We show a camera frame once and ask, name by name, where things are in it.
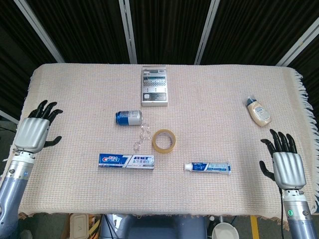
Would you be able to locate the white bowl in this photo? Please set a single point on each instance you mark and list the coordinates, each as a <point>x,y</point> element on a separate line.
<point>224,231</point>

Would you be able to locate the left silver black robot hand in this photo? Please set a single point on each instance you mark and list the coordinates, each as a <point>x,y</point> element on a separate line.
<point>31,134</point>

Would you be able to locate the tan packing tape roll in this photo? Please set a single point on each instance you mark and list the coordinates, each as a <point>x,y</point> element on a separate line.
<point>155,144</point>

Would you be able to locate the blue white toothpaste box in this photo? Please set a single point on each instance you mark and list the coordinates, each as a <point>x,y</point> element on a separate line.
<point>124,161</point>

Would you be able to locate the beige woven tablecloth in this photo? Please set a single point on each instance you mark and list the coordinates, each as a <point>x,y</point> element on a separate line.
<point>199,112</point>

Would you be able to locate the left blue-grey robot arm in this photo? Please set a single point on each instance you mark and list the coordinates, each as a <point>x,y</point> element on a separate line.
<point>12,189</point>

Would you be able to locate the clear plastic strip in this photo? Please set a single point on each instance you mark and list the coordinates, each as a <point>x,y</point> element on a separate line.
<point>142,135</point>

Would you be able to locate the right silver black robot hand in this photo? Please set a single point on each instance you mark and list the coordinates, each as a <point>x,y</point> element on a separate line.
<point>289,170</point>

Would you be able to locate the beige squeeze bottle blue cap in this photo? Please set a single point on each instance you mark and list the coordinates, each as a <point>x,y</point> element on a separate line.
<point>260,114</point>

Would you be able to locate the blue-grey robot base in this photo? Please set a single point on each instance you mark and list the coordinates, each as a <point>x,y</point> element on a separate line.
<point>162,227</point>

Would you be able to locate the blue white toothpaste tube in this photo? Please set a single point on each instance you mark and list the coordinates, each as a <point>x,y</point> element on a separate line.
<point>207,167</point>

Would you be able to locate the white partition post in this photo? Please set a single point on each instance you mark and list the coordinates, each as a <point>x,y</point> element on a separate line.
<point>299,42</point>
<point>129,32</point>
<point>42,32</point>
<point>8,117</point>
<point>205,32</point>

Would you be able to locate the blue silver drink can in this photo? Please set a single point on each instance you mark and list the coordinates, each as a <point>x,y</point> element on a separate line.
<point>129,117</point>

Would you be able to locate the silver grey printed carton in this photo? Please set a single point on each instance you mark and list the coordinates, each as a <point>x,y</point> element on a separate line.
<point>154,87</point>

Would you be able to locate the beige lidded food container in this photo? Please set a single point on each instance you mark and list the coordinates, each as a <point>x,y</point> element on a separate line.
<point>78,226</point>

